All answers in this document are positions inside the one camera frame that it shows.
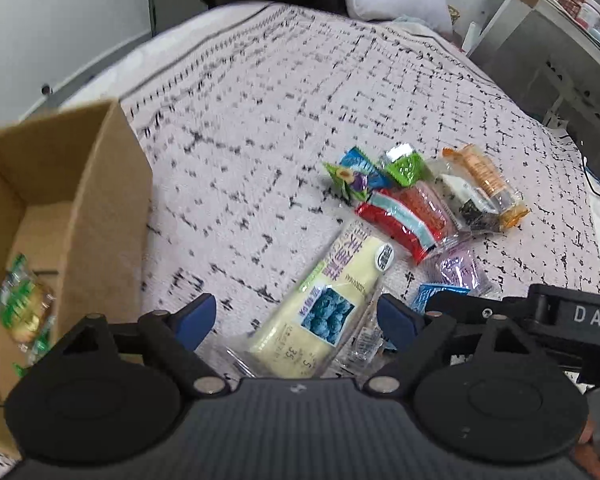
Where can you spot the patterned white blanket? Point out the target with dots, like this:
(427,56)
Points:
(280,110)

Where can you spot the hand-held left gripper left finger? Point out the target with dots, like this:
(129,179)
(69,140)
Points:
(200,312)

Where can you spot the yellow snack packet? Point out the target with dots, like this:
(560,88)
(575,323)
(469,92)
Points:
(330,285)

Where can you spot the light blue cloth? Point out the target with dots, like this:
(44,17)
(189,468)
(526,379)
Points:
(410,20)

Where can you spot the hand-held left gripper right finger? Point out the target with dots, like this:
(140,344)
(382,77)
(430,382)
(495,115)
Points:
(395,322)

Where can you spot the blue green snack packet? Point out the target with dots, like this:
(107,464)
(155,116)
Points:
(357,170)

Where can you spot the white desk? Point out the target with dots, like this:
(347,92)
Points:
(530,45)

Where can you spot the green cookie packet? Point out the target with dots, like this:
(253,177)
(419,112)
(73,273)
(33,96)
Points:
(27,317)
(15,267)

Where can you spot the clear seaweed snack packet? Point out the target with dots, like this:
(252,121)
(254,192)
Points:
(472,205)

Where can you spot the white jar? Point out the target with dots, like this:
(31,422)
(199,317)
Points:
(590,12)

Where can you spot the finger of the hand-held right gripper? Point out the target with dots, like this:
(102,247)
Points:
(470,303)

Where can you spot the bright green snack packet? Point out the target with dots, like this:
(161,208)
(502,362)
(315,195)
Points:
(405,167)

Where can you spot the cardboard box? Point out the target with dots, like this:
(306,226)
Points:
(105,200)

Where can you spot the red snack packet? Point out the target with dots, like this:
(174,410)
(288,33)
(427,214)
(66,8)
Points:
(410,220)

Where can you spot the purple snack packet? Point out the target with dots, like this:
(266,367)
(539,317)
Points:
(460,270)

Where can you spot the small blue snack packet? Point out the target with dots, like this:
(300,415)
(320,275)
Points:
(430,294)

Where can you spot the orange snack packet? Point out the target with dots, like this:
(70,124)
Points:
(485,175)

